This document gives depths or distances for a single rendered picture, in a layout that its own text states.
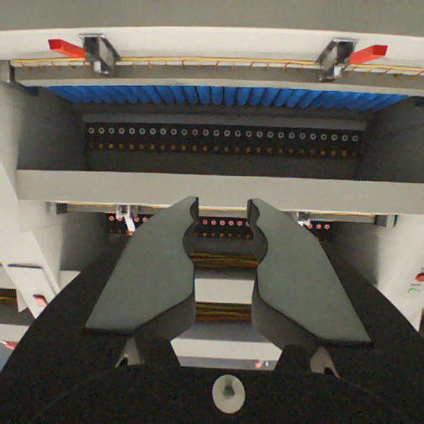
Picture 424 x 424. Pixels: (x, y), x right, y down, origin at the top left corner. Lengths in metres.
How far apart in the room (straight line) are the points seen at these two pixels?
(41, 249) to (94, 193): 0.16
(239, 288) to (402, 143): 0.37
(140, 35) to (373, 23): 0.24
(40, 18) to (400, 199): 0.49
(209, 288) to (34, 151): 0.38
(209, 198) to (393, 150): 0.34
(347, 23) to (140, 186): 0.30
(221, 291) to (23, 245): 0.35
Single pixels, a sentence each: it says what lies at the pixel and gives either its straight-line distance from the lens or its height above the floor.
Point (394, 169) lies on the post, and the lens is 0.49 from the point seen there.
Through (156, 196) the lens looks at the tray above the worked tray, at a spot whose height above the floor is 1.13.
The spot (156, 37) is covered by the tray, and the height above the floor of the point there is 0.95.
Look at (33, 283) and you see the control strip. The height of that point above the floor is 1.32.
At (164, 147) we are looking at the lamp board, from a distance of 0.44.
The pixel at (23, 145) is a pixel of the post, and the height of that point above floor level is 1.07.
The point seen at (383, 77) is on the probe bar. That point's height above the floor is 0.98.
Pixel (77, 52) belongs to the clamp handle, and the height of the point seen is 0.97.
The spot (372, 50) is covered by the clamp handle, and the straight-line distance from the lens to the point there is 0.25.
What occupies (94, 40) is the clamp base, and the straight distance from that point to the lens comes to 0.31.
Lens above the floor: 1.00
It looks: 29 degrees up
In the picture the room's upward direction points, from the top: 179 degrees counter-clockwise
